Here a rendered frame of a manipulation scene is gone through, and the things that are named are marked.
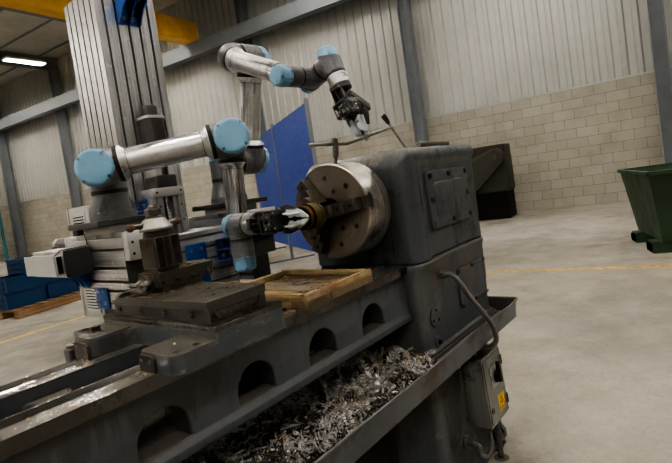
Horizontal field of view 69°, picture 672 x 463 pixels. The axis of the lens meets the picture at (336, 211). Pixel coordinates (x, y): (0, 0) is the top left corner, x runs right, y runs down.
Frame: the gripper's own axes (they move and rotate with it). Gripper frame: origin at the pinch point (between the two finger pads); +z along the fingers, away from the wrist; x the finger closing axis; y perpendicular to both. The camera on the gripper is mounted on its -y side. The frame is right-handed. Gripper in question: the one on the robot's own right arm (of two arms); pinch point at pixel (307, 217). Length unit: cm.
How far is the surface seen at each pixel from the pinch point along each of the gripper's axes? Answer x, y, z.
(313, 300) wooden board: -20.0, 18.0, 14.9
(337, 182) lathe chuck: 9.1, -15.0, 1.3
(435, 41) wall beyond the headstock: 304, -967, -426
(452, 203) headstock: -5, -62, 17
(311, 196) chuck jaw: 5.9, -9.6, -5.8
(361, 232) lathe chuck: -7.6, -15.2, 7.9
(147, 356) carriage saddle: -18, 63, 13
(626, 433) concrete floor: -108, -107, 57
